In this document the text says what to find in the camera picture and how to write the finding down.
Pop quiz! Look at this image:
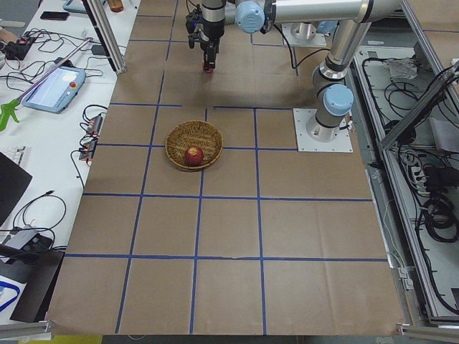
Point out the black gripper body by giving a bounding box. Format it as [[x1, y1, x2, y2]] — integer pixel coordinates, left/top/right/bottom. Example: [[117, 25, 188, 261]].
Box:
[[186, 5, 225, 54]]

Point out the red yellow apple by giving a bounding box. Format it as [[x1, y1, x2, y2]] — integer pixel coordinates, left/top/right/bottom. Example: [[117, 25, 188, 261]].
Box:
[[202, 64, 214, 75]]

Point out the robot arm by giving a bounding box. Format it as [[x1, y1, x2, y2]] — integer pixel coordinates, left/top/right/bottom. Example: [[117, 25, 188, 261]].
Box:
[[186, 0, 401, 80], [307, 20, 371, 143]]

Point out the wicker basket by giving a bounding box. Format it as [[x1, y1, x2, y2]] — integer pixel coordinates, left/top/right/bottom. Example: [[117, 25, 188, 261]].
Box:
[[165, 120, 223, 171]]

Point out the dark red apple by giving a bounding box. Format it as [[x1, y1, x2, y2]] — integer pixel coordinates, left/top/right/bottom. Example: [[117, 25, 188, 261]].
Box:
[[184, 145, 204, 167]]

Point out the teach pendant tablet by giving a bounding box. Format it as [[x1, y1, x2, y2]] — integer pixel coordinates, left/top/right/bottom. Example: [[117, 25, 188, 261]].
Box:
[[22, 67, 86, 113]]

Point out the black smartphone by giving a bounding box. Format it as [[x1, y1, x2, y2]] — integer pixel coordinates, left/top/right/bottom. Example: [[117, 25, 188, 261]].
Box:
[[40, 11, 70, 21]]

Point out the green reach grabber tool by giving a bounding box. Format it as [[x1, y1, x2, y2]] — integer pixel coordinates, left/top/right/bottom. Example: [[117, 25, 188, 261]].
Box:
[[0, 37, 95, 133]]

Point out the black laptop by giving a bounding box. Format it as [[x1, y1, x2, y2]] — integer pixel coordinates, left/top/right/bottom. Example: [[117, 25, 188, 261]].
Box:
[[0, 153, 32, 224]]

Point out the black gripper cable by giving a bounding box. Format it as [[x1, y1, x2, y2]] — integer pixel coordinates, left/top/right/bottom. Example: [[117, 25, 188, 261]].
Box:
[[274, 23, 301, 69]]

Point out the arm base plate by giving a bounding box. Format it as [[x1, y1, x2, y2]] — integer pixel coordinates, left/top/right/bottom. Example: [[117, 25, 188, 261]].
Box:
[[293, 108, 353, 153], [281, 22, 327, 48]]

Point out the aluminium frame post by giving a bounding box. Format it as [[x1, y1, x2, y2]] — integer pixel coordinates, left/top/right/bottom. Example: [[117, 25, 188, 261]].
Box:
[[82, 0, 127, 75]]

